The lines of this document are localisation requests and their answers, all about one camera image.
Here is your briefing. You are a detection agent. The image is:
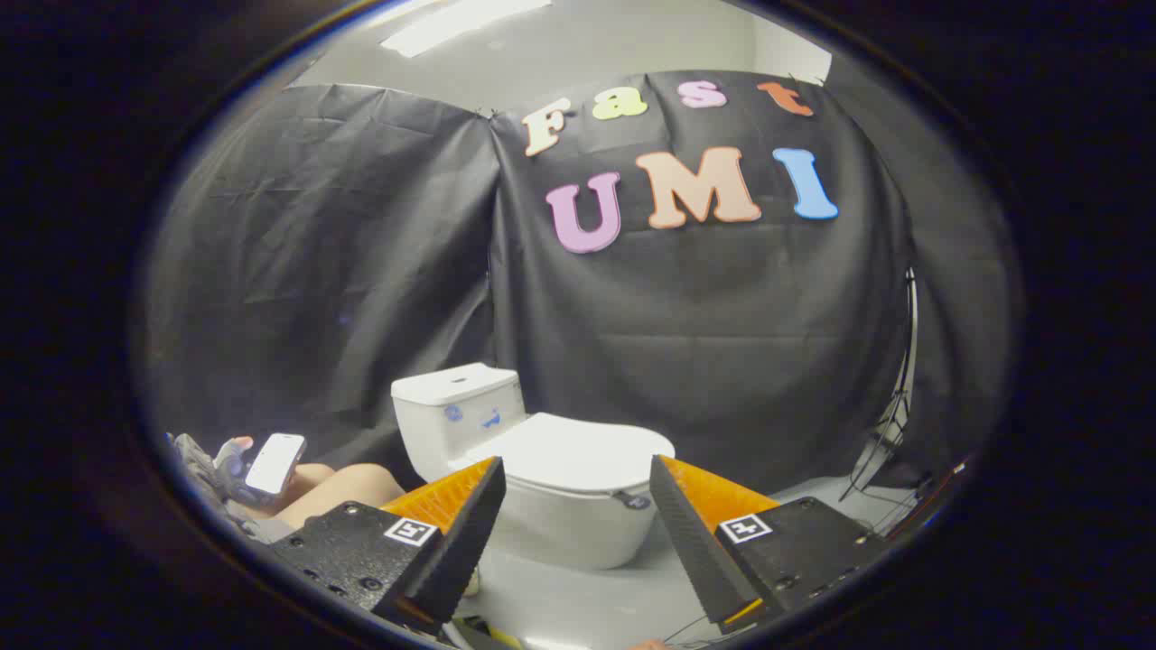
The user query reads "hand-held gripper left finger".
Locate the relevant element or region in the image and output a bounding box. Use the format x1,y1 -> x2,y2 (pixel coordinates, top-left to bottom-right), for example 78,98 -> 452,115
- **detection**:
269,456 -> 508,637

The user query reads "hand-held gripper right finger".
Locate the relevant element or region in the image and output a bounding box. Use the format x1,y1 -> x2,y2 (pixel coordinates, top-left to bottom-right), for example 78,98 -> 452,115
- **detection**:
648,454 -> 890,633

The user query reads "white toilet lid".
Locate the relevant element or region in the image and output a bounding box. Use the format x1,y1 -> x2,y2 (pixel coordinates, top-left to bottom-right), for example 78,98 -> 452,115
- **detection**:
456,413 -> 676,506

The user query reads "white toilet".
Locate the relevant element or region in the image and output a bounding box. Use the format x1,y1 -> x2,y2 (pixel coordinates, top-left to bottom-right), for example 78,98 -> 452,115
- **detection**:
390,363 -> 676,571

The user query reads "black backdrop cloth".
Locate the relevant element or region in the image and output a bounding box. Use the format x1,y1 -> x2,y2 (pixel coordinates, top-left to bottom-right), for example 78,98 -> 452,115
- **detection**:
144,70 -> 1017,506

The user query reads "dark floor equipment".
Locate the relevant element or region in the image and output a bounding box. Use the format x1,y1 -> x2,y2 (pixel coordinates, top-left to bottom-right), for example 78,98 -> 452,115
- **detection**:
890,460 -> 972,540

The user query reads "black light stand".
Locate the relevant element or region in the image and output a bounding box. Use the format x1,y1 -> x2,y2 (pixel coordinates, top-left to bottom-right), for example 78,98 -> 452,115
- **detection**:
840,266 -> 920,502

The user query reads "ceiling light panel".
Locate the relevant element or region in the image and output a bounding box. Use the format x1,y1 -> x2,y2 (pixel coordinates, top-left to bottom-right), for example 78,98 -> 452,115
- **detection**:
379,0 -> 552,59

